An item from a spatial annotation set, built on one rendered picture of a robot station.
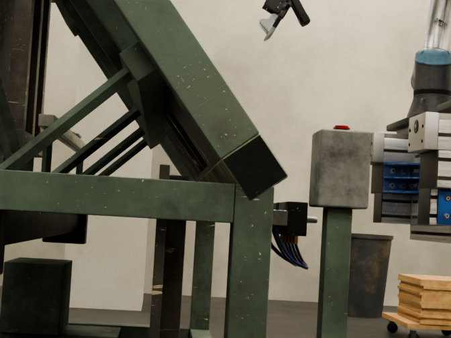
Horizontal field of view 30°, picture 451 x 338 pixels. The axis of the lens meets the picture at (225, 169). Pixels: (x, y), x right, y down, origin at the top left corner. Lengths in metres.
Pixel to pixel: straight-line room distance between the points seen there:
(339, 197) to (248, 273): 0.27
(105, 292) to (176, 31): 4.46
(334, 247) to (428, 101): 0.79
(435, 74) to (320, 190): 0.82
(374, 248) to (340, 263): 4.72
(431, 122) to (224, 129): 0.51
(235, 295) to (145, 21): 0.66
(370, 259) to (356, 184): 4.75
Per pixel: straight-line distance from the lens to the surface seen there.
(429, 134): 2.08
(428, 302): 5.42
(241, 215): 1.92
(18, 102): 3.55
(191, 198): 1.91
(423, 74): 2.65
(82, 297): 6.28
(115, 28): 2.09
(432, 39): 2.82
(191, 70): 1.94
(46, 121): 2.85
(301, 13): 2.85
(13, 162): 2.04
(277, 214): 2.21
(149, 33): 1.95
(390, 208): 2.55
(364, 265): 6.69
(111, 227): 6.24
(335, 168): 1.95
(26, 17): 3.60
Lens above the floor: 0.71
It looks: 3 degrees up
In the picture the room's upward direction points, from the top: 3 degrees clockwise
